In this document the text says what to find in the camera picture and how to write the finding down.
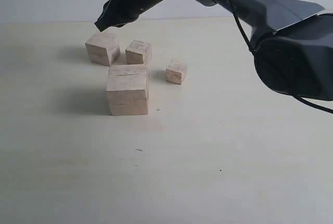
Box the tall wooden cube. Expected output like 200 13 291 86
85 32 121 67

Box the medium wooden cube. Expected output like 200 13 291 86
125 40 152 65

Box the largest wooden cube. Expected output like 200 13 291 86
106 64 149 116

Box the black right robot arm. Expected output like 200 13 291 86
95 0 332 101

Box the smallest wooden cube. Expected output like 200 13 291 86
166 59 187 85

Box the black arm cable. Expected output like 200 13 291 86
101 0 333 114

